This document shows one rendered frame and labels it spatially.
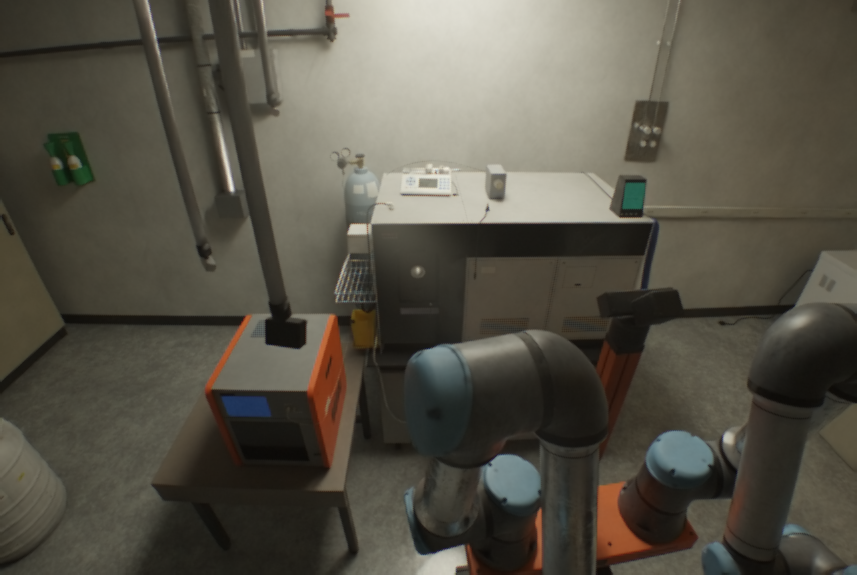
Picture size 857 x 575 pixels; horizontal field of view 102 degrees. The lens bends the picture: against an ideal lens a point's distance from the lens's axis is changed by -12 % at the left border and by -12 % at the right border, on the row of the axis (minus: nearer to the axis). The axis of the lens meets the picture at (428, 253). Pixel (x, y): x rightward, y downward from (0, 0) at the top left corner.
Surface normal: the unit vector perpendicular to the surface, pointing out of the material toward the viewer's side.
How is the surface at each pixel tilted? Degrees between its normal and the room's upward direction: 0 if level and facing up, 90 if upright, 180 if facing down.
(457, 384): 31
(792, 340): 53
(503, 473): 8
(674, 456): 7
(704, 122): 90
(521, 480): 8
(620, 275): 90
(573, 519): 71
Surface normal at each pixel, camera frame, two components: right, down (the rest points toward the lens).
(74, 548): 0.00, -0.88
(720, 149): 0.02, 0.48
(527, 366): 0.11, -0.59
